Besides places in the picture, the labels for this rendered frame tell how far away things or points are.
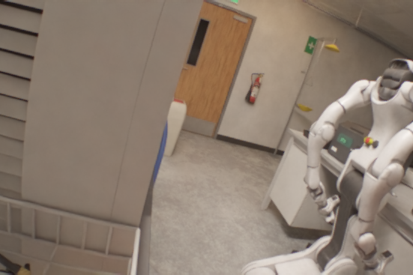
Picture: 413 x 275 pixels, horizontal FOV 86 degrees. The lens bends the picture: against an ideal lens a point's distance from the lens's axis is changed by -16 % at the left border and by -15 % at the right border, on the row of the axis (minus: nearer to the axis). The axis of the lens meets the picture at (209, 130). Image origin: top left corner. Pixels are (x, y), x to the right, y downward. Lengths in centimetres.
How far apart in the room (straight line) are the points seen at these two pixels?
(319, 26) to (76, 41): 485
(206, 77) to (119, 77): 409
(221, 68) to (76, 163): 413
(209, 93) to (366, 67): 319
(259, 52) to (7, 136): 432
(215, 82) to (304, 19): 190
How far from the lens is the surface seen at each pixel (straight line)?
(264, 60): 452
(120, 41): 22
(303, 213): 235
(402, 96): 114
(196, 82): 429
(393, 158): 95
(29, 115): 26
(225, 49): 433
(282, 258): 149
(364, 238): 106
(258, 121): 468
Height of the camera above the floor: 128
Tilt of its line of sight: 15 degrees down
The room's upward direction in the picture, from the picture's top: 18 degrees clockwise
